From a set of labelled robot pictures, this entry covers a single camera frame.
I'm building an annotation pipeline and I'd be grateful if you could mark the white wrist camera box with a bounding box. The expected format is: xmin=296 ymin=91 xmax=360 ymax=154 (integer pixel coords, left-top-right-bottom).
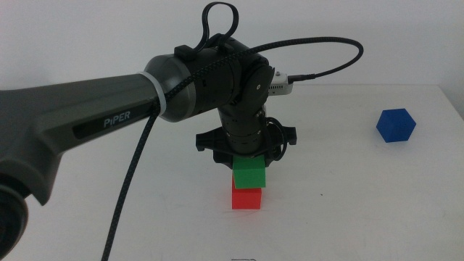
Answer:
xmin=268 ymin=70 xmax=294 ymax=96

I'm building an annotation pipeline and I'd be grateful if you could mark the red cube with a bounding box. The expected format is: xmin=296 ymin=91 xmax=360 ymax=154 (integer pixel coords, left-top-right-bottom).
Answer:
xmin=231 ymin=175 xmax=262 ymax=210

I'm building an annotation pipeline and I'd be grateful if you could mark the blue cube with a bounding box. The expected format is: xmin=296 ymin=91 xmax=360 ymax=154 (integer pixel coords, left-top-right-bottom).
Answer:
xmin=376 ymin=108 xmax=417 ymax=144

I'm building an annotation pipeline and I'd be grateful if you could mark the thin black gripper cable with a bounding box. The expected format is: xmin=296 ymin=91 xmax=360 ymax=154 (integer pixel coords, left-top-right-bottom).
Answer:
xmin=263 ymin=116 xmax=290 ymax=162

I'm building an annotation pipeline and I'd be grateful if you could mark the green cube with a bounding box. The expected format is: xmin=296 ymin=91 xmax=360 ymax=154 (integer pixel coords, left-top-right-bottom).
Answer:
xmin=231 ymin=154 xmax=268 ymax=190

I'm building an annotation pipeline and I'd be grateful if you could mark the black braided cable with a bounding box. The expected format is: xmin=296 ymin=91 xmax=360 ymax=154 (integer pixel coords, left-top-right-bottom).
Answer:
xmin=100 ymin=36 xmax=365 ymax=261

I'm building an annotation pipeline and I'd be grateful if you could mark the thin black cable loop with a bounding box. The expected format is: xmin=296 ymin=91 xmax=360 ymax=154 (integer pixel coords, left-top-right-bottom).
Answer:
xmin=194 ymin=1 xmax=240 ymax=55

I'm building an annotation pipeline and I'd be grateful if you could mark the white zip tie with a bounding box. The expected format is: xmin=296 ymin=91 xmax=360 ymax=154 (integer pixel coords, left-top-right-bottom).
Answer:
xmin=138 ymin=71 xmax=168 ymax=117

